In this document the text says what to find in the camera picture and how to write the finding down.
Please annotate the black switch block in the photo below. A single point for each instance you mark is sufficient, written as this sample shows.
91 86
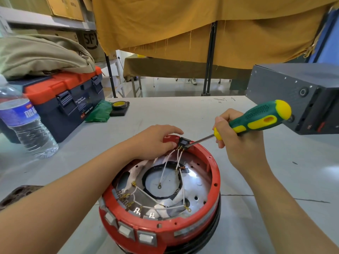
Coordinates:
184 143

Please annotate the orange and dark toolbox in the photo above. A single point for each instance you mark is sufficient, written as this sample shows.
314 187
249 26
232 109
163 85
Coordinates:
63 103

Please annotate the beige cloth bag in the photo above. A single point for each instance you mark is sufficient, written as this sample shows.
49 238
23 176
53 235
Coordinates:
39 55

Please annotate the person's left hand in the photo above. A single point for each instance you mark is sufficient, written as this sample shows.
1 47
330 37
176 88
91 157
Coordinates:
151 142

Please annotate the printed cardboard box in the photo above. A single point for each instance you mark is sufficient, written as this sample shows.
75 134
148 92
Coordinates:
92 44

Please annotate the person's right hand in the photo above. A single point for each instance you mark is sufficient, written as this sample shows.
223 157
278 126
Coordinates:
246 150

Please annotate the table with olive cloth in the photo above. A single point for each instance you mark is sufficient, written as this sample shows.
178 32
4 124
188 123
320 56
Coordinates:
172 67

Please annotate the grey metal shelf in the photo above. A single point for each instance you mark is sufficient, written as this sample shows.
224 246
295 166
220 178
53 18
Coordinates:
47 21

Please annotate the mustard yellow curtain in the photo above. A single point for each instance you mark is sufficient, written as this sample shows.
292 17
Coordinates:
238 29

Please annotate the person's left thumb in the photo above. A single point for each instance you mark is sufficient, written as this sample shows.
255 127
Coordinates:
170 147

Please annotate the person's left forearm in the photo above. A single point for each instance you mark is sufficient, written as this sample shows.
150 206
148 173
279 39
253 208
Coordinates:
66 201

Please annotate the grey metal equipment box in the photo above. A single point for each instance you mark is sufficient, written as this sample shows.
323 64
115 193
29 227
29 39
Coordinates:
304 89

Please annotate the blue panel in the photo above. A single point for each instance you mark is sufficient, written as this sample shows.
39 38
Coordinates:
327 39

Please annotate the clear plastic water bottle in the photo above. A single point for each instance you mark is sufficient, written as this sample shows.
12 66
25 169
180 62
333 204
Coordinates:
23 121

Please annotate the person's right forearm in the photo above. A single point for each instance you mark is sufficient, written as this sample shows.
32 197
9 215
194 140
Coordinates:
286 208

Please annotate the rusty metal plate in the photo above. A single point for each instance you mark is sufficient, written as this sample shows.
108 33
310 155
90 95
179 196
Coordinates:
16 195

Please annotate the person's right thumb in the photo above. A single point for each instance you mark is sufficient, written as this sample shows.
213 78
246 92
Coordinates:
222 142

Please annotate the black metal pole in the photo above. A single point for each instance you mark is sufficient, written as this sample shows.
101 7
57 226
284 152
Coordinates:
210 58

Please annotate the green plastic bag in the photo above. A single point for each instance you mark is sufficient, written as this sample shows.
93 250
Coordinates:
99 112

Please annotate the red round cooker base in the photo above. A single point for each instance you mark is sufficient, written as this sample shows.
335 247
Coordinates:
159 231

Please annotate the brown cardboard box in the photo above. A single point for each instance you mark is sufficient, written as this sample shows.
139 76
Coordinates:
66 6

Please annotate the yellow tape roll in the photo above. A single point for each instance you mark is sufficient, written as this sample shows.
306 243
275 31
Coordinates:
119 105

